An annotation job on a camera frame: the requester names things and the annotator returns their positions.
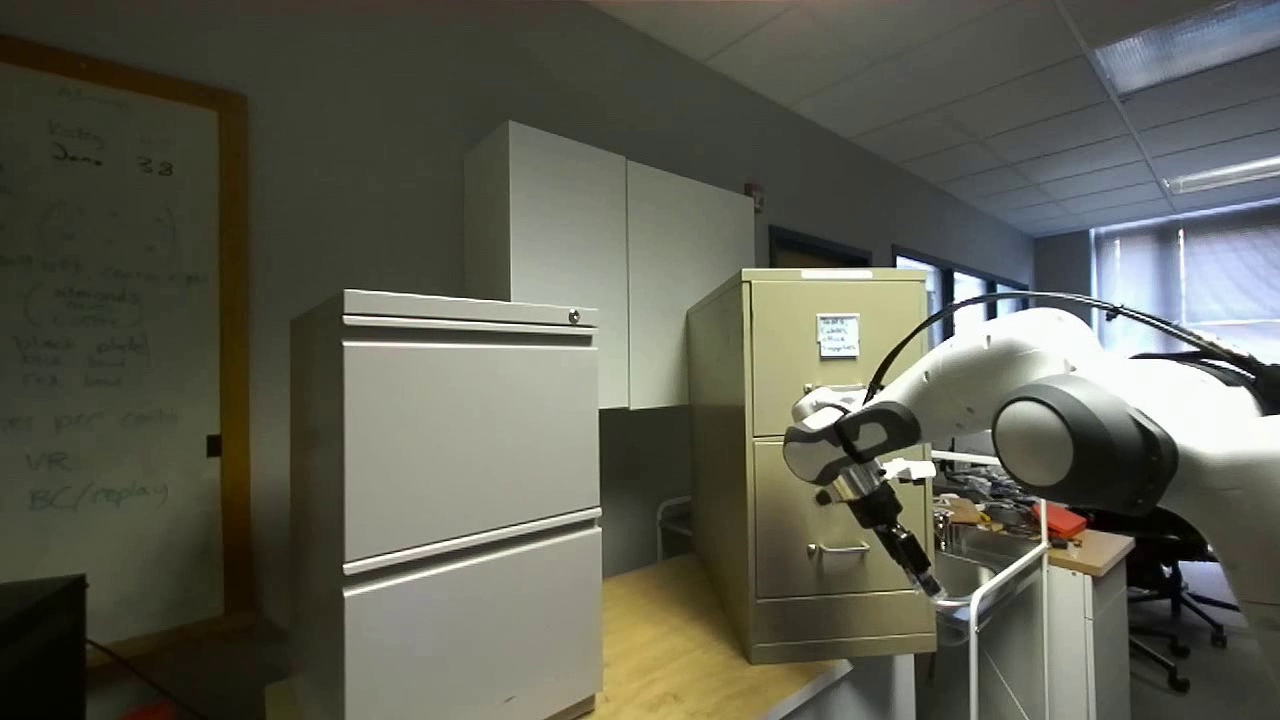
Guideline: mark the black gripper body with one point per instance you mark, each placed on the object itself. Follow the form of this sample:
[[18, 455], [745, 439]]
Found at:
[[872, 506]]

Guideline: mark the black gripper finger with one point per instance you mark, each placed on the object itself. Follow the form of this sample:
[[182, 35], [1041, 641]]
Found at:
[[918, 564]]

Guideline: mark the silver bottom drawer handle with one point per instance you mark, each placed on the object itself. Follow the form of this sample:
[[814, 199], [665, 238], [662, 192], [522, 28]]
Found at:
[[816, 551]]

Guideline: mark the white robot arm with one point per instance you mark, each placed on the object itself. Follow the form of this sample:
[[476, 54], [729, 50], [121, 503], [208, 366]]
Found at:
[[1078, 427]]

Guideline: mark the beige filing cabinet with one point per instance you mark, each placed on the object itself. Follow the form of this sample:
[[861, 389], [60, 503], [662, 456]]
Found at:
[[727, 434]]

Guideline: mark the beige top cabinet drawer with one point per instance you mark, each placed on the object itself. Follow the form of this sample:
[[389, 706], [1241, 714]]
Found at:
[[806, 332]]

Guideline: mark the grey lateral filing cabinet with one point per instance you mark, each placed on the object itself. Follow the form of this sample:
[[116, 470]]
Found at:
[[446, 510]]

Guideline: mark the red object on desk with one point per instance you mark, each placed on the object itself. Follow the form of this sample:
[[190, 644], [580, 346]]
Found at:
[[1063, 524]]

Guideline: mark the white paper label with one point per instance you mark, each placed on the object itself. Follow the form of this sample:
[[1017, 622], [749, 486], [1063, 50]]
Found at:
[[837, 332]]

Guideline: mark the black office chair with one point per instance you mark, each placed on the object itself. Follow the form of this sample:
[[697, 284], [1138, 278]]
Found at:
[[1162, 542]]

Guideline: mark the wood framed whiteboard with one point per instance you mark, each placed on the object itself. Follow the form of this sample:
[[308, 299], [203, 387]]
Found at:
[[124, 343]]

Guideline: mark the black box lower left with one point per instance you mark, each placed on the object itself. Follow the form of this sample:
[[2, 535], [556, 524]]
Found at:
[[43, 651]]

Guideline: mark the white wall cabinet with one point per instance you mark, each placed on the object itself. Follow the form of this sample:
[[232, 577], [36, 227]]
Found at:
[[562, 221]]

